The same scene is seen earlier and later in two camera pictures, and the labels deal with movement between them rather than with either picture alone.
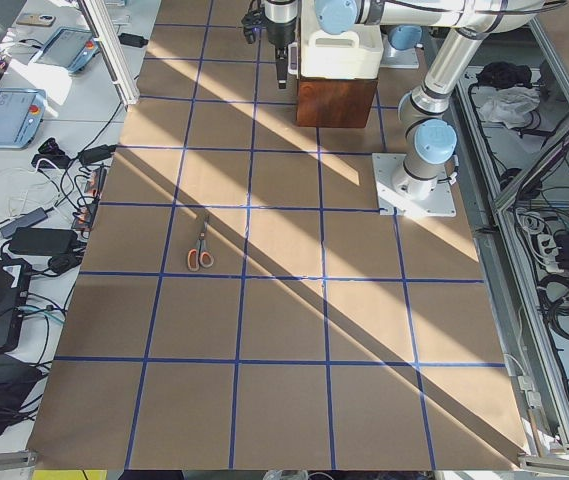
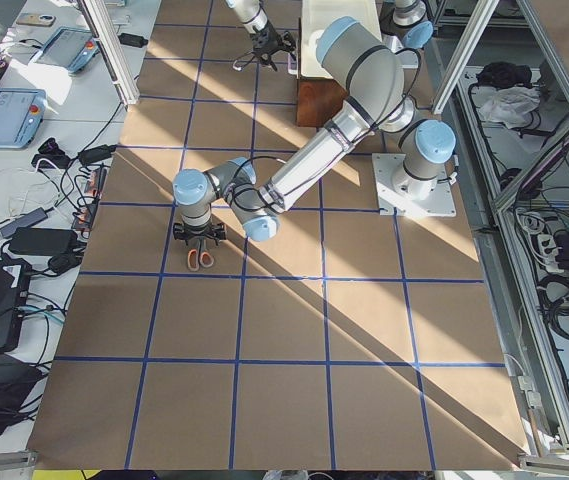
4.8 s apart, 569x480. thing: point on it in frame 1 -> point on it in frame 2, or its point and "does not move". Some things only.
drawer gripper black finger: x=282 y=66 -> x=267 y=60
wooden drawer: x=334 y=103 does not move
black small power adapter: x=132 y=40 does not move
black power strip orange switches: x=91 y=200 does not move
